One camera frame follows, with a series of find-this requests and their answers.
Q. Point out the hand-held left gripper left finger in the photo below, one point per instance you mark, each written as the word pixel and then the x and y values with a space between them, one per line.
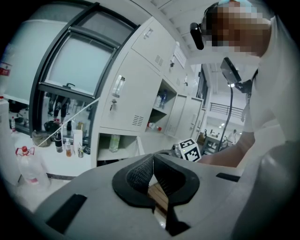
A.
pixel 105 211

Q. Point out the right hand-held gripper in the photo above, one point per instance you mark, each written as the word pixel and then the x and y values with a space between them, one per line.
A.
pixel 189 151

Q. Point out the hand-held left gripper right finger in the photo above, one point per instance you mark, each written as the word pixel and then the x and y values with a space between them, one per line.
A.
pixel 211 199

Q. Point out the grey metal locker cabinet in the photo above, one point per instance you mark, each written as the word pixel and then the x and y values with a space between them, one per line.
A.
pixel 126 82

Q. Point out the person's right forearm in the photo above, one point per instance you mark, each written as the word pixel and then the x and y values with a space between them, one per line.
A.
pixel 225 154

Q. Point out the dark desk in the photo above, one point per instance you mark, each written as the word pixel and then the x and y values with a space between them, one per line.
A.
pixel 212 143

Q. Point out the small red-capped bottle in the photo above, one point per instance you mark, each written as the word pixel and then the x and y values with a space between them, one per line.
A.
pixel 154 126

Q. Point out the wooden plank platform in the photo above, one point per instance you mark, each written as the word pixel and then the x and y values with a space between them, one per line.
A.
pixel 158 197

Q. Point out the metal railing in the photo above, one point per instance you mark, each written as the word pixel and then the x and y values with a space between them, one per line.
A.
pixel 226 109

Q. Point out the clear water bottle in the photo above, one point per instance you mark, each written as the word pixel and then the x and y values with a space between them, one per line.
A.
pixel 164 99

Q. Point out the patterned label jar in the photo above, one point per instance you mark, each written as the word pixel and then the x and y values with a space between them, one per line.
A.
pixel 158 102

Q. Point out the drink can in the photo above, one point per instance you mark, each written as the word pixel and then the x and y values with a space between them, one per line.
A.
pixel 81 152

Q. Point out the green bottle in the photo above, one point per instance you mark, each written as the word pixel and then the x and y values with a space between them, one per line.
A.
pixel 114 143

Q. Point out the orange drink bottle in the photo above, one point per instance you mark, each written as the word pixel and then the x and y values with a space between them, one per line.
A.
pixel 68 148

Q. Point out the white carton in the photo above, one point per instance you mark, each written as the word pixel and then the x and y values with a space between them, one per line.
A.
pixel 77 140

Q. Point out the black flask bottle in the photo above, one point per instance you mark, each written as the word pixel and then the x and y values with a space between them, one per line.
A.
pixel 58 141

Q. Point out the large red-capped water jug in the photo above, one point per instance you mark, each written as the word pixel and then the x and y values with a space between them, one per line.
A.
pixel 31 168

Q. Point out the black chest-mounted device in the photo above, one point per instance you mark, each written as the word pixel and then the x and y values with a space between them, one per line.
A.
pixel 230 70

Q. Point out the khaki bag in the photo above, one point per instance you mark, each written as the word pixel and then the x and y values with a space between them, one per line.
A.
pixel 42 140

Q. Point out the white paper notice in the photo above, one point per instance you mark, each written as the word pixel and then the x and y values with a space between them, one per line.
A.
pixel 180 56

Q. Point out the black handbag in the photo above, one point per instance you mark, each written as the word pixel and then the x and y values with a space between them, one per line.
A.
pixel 52 126

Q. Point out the person's light t-shirt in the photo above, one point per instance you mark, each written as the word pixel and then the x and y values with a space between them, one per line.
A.
pixel 269 82

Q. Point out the white water dispenser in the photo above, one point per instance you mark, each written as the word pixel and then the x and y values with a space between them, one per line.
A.
pixel 7 140

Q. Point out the person's head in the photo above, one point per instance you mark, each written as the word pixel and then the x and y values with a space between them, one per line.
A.
pixel 236 25

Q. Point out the dark framed window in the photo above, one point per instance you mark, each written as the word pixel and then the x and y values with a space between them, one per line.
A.
pixel 77 63

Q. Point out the red-labelled dispenser water jug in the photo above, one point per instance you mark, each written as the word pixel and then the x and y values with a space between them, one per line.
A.
pixel 5 82

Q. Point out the black head-mounted camera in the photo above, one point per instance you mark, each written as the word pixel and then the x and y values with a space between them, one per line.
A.
pixel 197 35

